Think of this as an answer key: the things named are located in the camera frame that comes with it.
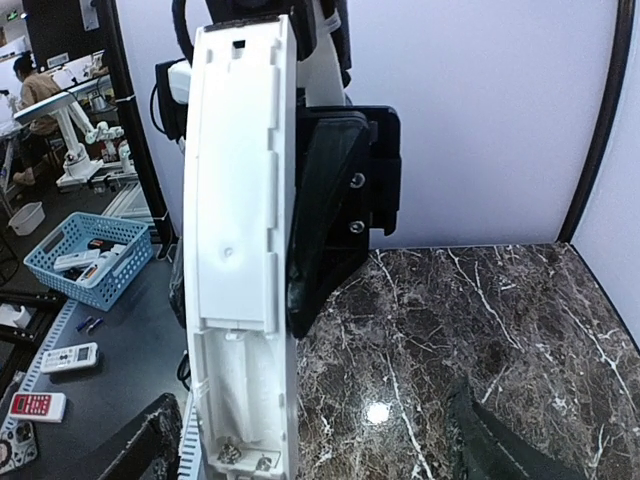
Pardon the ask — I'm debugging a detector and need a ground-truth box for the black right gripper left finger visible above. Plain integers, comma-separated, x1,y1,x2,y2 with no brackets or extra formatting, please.
97,393,182,479

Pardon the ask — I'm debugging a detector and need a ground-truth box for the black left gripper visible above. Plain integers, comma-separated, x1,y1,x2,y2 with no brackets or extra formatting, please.
286,104,402,338

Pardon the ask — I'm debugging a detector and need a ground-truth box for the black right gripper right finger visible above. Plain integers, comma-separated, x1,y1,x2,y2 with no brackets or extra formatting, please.
447,377,584,479

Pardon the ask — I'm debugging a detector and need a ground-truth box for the white remote control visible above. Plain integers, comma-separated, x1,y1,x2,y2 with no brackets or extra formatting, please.
183,15,298,479

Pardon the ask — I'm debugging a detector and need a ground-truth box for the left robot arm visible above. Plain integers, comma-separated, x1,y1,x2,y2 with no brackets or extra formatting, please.
169,1,401,339

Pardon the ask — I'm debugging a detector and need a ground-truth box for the red white remote on bench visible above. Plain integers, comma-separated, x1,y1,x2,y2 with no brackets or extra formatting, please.
8,392,67,423

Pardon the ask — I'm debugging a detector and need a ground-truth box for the blue plastic basket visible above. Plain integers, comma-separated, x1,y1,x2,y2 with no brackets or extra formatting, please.
24,212,153,312

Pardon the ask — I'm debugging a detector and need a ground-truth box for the white plastic tub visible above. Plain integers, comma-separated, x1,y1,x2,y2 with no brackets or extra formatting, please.
8,202,46,236

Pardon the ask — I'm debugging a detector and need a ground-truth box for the seated person in background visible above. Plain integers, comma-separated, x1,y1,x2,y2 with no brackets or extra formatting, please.
12,53,64,186

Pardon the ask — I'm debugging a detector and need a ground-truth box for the white slotted cable duct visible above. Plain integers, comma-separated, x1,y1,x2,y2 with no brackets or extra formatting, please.
1,300,79,432

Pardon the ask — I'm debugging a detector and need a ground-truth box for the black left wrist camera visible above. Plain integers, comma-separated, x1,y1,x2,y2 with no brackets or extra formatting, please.
155,59,191,143

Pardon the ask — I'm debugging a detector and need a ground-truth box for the black frame rail right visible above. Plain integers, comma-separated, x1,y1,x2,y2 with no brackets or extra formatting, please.
569,244,639,355

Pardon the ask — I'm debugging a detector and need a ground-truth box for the black frame post right rear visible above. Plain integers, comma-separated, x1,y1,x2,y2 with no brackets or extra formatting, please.
557,0,639,244

